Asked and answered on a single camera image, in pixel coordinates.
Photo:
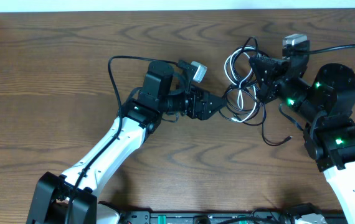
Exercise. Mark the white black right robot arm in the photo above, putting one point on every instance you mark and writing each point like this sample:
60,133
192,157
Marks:
326,105

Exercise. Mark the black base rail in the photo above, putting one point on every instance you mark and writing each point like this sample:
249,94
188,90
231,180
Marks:
261,215

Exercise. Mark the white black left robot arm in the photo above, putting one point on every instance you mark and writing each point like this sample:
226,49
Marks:
168,88

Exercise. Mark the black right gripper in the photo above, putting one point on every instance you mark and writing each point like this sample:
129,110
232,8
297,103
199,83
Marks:
267,91

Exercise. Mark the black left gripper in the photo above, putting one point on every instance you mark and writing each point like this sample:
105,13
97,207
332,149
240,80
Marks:
194,103

